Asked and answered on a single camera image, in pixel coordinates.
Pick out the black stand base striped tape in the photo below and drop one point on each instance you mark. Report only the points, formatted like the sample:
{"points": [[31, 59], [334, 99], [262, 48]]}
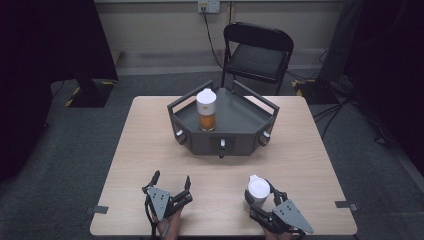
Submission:
{"points": [[316, 91], [90, 93]]}

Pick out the person's right hand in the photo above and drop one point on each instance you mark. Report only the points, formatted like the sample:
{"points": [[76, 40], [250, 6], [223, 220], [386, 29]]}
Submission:
{"points": [[280, 236]]}

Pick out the black rack knob white cap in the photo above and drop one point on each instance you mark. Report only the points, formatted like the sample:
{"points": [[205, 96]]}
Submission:
{"points": [[222, 144], [265, 138], [180, 136]]}

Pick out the black curtain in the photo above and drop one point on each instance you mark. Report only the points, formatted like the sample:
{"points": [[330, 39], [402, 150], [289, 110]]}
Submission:
{"points": [[43, 66], [390, 66]]}

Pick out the white wall socket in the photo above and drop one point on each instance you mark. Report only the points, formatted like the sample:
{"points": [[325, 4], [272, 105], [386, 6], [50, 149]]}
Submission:
{"points": [[208, 5]]}

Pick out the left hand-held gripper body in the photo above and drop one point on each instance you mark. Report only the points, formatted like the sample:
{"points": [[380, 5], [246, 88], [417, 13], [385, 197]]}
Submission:
{"points": [[160, 200]]}

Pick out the grey tape strip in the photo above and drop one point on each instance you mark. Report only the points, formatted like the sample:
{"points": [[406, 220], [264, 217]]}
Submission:
{"points": [[97, 209], [346, 205]]}

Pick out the person's left hand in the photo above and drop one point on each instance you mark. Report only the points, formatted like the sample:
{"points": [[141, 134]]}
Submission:
{"points": [[170, 226]]}

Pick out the black folding chair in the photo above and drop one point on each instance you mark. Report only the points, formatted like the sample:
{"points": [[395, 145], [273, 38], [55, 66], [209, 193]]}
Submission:
{"points": [[256, 60]]}

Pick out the white lidded cup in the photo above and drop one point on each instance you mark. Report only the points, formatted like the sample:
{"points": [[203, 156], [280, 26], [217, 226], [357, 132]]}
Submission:
{"points": [[258, 190]]}

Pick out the dark grey corner rack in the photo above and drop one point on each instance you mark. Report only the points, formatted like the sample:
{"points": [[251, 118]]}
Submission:
{"points": [[233, 116]]}

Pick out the orange drink bottle white cap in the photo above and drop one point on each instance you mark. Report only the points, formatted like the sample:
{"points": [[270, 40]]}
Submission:
{"points": [[206, 110]]}

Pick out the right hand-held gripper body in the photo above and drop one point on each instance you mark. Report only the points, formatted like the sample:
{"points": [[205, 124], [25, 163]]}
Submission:
{"points": [[290, 216]]}

